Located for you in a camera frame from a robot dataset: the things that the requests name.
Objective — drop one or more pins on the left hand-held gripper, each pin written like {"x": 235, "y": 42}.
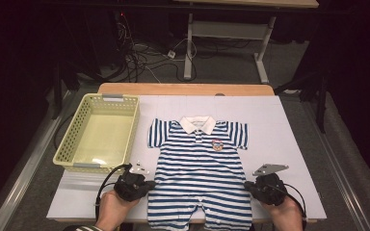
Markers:
{"x": 131, "y": 189}

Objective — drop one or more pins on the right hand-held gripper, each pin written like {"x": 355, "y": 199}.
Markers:
{"x": 268, "y": 191}

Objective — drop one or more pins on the blue white striped baby romper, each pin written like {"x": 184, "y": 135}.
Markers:
{"x": 200, "y": 173}

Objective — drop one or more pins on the yellow plastic basket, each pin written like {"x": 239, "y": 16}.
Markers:
{"x": 77, "y": 128}

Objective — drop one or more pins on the person's left hand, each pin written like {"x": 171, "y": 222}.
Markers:
{"x": 114, "y": 208}

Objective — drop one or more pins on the person's right hand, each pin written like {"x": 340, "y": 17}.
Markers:
{"x": 284, "y": 213}

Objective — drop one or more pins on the black metal stand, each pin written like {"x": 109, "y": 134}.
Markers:
{"x": 58, "y": 89}
{"x": 321, "y": 106}

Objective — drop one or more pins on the white power adapter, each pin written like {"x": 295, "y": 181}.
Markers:
{"x": 171, "y": 54}

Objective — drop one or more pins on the white metal desk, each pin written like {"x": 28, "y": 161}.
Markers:
{"x": 228, "y": 30}

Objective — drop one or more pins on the metal floor rail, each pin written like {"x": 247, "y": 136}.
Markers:
{"x": 337, "y": 166}
{"x": 22, "y": 173}

